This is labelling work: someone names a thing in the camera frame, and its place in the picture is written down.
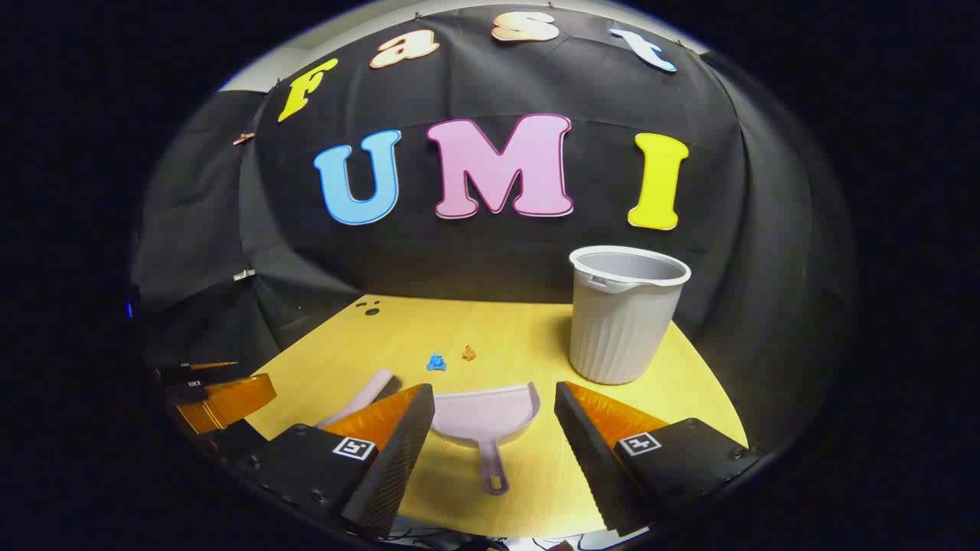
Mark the small lilac broom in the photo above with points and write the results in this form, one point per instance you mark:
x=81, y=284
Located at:
x=364, y=394

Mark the blue paper scrap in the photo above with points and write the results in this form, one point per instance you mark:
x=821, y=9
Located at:
x=436, y=363

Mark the small copper clip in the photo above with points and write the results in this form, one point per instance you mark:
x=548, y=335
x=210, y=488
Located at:
x=243, y=138

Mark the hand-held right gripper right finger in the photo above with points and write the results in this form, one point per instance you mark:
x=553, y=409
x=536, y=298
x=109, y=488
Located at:
x=593, y=459

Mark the orange paper scrap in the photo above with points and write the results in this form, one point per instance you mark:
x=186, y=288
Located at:
x=468, y=353

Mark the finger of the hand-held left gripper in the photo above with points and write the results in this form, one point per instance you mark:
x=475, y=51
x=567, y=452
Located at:
x=230, y=402
x=182, y=383

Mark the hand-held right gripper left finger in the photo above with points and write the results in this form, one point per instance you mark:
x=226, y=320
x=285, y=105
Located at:
x=398, y=467

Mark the grey ribbed garbage bin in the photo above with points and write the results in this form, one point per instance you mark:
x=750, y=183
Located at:
x=620, y=329

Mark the yellow wooden desktop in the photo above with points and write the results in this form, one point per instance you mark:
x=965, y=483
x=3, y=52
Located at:
x=498, y=337

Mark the small white tag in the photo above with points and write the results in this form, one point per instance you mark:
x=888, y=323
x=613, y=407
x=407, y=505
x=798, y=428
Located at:
x=244, y=274

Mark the lilac plastic dustpan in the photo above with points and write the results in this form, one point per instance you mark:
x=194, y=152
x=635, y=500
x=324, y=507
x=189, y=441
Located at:
x=482, y=417

